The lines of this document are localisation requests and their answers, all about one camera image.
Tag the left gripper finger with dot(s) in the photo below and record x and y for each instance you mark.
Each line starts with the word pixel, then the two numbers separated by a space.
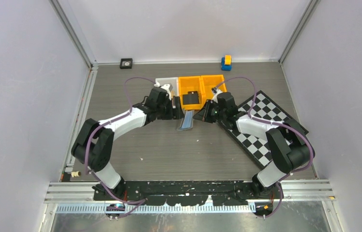
pixel 177 109
pixel 169 110

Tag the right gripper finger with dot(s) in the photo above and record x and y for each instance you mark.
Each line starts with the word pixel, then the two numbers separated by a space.
pixel 201 114
pixel 209 105

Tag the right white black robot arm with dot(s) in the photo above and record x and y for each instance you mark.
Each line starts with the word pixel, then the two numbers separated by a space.
pixel 290 150

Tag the small black square device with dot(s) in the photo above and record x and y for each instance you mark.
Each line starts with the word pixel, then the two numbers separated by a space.
pixel 126 63

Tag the middle orange plastic bin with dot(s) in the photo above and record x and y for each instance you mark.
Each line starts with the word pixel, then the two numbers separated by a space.
pixel 190 83

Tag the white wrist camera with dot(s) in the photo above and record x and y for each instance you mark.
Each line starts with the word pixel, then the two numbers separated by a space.
pixel 167 87
pixel 216 92

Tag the slotted metal rail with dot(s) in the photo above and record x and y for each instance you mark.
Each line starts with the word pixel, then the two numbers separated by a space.
pixel 119 208

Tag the black white checkerboard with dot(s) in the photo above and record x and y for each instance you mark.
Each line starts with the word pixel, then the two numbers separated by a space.
pixel 255 148

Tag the white plastic bin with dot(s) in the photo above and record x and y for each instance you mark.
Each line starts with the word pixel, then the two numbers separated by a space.
pixel 174 81

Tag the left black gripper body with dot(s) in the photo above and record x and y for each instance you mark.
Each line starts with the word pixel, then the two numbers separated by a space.
pixel 161 109

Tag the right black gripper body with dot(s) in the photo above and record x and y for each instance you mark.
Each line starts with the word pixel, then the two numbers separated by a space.
pixel 222 113

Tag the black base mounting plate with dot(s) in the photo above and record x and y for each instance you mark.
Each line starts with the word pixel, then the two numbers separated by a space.
pixel 186 193

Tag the blue yellow toy block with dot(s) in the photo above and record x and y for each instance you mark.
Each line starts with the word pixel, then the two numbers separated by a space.
pixel 226 63

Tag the orange plastic bin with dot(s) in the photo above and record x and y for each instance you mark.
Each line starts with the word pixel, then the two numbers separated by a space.
pixel 208 82
pixel 190 83

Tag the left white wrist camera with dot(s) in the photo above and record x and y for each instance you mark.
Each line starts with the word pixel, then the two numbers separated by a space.
pixel 167 87

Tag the right orange plastic bin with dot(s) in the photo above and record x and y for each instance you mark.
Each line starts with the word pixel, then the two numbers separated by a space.
pixel 208 82

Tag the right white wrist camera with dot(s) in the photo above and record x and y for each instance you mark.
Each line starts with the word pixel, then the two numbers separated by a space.
pixel 216 92

